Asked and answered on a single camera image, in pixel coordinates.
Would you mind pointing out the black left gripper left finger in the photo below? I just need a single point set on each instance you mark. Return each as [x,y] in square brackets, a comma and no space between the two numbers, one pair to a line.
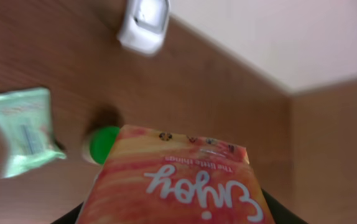
[70,217]

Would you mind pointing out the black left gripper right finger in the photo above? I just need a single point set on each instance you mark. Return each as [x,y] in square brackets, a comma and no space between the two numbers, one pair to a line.
[281,214]

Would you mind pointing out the green lid jar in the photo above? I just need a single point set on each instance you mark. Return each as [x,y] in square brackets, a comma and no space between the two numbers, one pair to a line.
[98,144]

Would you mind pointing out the orange snack box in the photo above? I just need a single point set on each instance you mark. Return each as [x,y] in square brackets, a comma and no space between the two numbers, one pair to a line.
[152,176]

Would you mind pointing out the green toilet tissue pack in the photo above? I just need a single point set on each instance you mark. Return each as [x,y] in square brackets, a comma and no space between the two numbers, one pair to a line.
[26,128]

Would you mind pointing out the white barcode scanner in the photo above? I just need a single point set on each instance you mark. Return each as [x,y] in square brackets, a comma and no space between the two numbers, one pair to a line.
[145,26]

